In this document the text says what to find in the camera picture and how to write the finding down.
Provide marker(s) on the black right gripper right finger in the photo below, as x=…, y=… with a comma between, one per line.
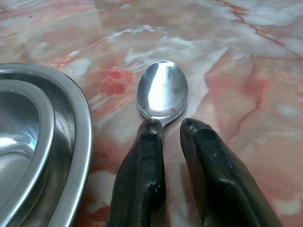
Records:
x=222, y=184

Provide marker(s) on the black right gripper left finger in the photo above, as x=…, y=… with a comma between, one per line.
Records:
x=142, y=179

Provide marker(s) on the silver metal spoon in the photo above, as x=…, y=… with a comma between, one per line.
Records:
x=163, y=89

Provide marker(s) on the stainless steel plate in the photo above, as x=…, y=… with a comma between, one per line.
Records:
x=80, y=146

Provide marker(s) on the stainless steel bowl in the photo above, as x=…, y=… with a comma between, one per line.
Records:
x=19, y=123

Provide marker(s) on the large marble folding table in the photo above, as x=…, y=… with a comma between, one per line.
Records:
x=213, y=47

